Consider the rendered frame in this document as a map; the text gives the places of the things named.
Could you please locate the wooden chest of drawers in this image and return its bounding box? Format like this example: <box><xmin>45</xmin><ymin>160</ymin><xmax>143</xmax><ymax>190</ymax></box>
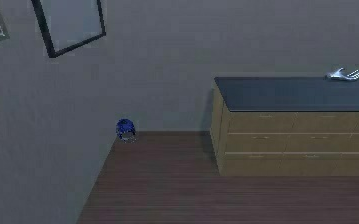
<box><xmin>209</xmin><ymin>76</ymin><xmax>359</xmax><ymax>178</ymax></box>

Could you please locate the white hand-shaped ornament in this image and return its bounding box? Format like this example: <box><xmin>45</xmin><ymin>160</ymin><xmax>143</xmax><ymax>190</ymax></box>
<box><xmin>325</xmin><ymin>67</ymin><xmax>359</xmax><ymax>82</ymax></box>

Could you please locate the black framed wall picture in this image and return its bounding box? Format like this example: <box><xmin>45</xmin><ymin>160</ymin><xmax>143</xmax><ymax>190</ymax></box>
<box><xmin>30</xmin><ymin>0</ymin><xmax>107</xmax><ymax>59</ymax></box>

